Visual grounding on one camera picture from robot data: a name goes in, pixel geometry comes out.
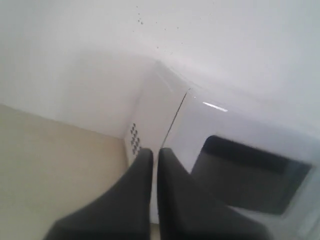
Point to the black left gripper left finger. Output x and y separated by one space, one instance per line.
121 213

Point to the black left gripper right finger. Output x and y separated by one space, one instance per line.
186 211

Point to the white microwave door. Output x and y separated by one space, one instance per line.
268 173

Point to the white microwave oven body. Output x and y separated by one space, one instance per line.
161 96

